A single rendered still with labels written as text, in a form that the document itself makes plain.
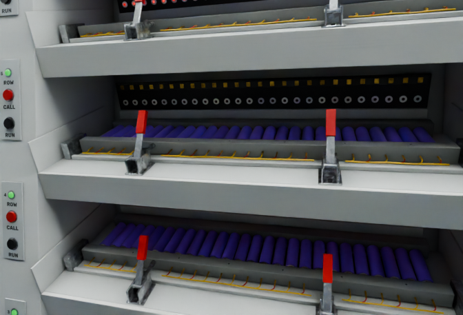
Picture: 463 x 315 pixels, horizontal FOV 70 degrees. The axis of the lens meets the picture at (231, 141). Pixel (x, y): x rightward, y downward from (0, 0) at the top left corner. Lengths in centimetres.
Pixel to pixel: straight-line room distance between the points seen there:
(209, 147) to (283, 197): 14
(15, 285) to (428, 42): 67
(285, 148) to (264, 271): 18
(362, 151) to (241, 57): 20
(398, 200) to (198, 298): 30
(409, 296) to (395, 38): 33
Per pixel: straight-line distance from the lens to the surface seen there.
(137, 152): 49
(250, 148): 48
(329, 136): 43
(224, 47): 44
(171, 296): 54
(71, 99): 64
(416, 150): 49
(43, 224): 61
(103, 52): 52
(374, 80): 57
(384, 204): 43
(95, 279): 61
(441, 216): 45
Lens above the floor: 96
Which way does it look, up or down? 3 degrees down
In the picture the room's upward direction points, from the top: straight up
